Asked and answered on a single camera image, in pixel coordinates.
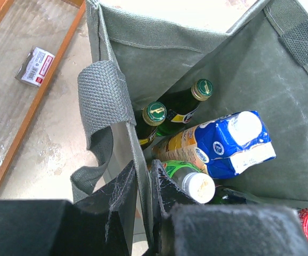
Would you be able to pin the green canvas tote bag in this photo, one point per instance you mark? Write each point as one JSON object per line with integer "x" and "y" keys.
{"x": 260, "y": 63}

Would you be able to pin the orange juice plastic bottle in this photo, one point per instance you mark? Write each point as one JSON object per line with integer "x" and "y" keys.
{"x": 182, "y": 182}

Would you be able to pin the blue orange juice carton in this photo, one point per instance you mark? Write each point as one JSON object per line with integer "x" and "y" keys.
{"x": 223, "y": 148}

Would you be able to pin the small white label packet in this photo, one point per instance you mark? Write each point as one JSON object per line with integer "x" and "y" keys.
{"x": 35, "y": 67}

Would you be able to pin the green Perrier glass bottle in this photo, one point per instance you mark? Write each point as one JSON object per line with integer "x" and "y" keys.
{"x": 147, "y": 121}

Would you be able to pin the orange wooden shoe rack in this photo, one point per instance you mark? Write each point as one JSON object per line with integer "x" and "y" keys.
{"x": 54, "y": 144}

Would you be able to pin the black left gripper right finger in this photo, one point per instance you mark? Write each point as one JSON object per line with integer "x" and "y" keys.
{"x": 163, "y": 221}

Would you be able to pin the dark cola glass bottle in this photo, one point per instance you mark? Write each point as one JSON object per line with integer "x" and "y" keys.
{"x": 228, "y": 195}

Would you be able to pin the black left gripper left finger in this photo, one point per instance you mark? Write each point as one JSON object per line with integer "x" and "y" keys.
{"x": 107, "y": 224}

